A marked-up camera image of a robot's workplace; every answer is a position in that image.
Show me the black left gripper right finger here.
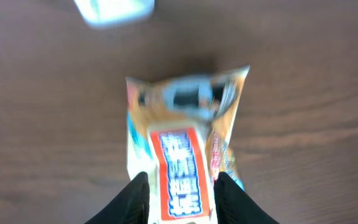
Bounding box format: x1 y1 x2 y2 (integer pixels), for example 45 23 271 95
214 172 278 224

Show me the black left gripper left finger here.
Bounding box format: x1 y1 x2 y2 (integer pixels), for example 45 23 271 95
85 171 150 224

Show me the yellow orange snack bag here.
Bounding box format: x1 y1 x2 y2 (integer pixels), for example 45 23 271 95
126 66 250 223

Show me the white barcode scanner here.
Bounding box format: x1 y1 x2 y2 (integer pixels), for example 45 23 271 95
73 0 155 29

